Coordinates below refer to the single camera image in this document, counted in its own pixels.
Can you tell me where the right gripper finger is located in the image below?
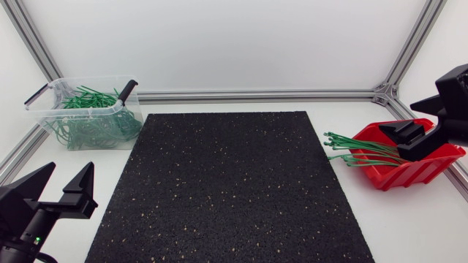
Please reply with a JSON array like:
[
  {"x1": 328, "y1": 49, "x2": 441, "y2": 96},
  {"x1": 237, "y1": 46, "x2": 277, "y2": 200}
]
[
  {"x1": 378, "y1": 120, "x2": 427, "y2": 145},
  {"x1": 409, "y1": 64, "x2": 468, "y2": 118}
]

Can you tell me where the bundle of green cable ties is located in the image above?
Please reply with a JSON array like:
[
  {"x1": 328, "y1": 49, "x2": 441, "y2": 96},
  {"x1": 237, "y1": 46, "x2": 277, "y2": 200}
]
[{"x1": 322, "y1": 131, "x2": 411, "y2": 168}]

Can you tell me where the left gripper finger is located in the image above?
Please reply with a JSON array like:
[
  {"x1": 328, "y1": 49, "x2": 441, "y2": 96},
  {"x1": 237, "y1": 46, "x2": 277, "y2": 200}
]
[
  {"x1": 0, "y1": 162, "x2": 57, "y2": 220},
  {"x1": 62, "y1": 161, "x2": 99, "y2": 220}
]

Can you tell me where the heap of looped green cable ties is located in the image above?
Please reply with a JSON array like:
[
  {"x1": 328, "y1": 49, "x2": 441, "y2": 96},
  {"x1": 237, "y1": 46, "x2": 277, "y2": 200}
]
[{"x1": 45, "y1": 85, "x2": 143, "y2": 150}]

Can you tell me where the red plastic box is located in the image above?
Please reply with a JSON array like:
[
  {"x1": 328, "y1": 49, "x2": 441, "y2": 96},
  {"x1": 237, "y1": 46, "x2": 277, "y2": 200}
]
[{"x1": 349, "y1": 118, "x2": 467, "y2": 192}]

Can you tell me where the clear plastic bin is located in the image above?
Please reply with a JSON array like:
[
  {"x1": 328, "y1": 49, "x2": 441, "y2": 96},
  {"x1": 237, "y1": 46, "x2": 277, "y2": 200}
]
[{"x1": 23, "y1": 75, "x2": 144, "y2": 152}]

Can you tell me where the black speckled mat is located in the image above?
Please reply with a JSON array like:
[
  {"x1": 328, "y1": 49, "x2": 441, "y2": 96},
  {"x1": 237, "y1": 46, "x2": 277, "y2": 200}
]
[{"x1": 84, "y1": 110, "x2": 376, "y2": 263}]

